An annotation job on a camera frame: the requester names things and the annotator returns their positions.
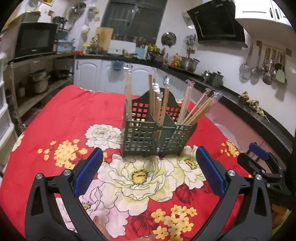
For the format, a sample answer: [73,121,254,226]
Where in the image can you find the wooden chopstick pair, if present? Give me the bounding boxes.
[125,67,132,121]

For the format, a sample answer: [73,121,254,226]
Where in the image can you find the dark kitchen window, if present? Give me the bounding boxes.
[101,0,167,42]

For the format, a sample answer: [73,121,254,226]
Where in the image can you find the person's left hand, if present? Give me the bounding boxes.
[93,216,157,241]

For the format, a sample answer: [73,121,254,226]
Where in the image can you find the ginger roots on counter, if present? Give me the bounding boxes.
[238,91,269,121]

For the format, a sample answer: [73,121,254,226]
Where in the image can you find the red floral tablecloth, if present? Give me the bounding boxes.
[1,85,247,240]

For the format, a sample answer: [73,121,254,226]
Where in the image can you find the dark green utensil caddy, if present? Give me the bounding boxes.
[121,91,197,157]

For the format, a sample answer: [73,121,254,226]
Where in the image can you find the hanging green spatula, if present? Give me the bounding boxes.
[275,52,287,84]

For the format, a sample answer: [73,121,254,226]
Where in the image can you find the hanging steel ladle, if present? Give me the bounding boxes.
[251,44,262,79]

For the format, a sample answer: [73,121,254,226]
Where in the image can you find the hanging steel strainer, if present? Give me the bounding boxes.
[239,44,253,80]

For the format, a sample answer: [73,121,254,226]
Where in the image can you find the steel lidded canister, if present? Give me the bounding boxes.
[211,71,224,87]

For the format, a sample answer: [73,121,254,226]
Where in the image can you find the small steel kettle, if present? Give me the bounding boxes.
[201,71,212,82]

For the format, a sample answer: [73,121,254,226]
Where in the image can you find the large steel stock pot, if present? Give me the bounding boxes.
[181,57,200,72]

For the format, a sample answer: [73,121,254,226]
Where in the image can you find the old pot on shelf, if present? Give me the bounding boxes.
[28,69,50,94]

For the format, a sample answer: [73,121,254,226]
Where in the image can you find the metal storage shelf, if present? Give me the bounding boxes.
[4,51,76,135]

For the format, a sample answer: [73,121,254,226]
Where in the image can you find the white upper cabinet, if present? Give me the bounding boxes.
[234,0,292,30]

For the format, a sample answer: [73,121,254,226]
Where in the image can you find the black range hood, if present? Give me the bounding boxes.
[187,1,248,48]

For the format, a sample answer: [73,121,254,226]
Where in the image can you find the white bread box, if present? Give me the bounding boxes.
[107,40,136,55]

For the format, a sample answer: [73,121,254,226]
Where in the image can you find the blue knife block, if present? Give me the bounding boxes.
[134,45,148,59]

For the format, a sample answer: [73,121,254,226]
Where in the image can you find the hanging glass pot lid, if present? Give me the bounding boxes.
[161,32,177,47]

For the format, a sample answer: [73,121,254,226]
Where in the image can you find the wooden cutting board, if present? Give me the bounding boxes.
[95,27,113,51]

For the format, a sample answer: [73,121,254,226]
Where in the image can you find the black microwave oven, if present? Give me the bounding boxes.
[14,22,58,58]

